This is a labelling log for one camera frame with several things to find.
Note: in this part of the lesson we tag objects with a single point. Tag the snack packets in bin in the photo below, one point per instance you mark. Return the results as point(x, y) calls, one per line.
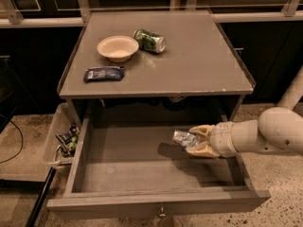
point(68, 142)

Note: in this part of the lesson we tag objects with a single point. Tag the green soda can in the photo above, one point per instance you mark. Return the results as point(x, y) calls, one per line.
point(150, 41)

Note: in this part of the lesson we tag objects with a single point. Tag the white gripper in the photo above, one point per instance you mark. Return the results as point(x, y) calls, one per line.
point(222, 138)

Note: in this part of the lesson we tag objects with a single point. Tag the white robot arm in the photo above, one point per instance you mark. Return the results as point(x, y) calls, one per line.
point(278, 130)

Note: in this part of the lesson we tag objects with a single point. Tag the open grey top drawer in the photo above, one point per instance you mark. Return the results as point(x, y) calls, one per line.
point(130, 169)

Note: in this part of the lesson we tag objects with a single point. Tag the grey wooden cabinet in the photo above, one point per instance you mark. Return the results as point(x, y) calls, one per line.
point(198, 60)

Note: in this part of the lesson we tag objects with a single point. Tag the silver redbull can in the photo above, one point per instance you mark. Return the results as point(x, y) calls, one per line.
point(185, 139)

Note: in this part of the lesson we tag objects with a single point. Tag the metal drawer handle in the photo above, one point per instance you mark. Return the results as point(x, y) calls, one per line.
point(162, 213)

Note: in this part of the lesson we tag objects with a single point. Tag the metal railing frame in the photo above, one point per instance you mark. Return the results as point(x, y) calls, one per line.
point(47, 13)

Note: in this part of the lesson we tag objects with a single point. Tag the beige paper bowl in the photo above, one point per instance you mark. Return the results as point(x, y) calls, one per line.
point(117, 48)

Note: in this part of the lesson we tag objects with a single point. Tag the blue snack packet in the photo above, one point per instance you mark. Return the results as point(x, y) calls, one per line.
point(106, 73)

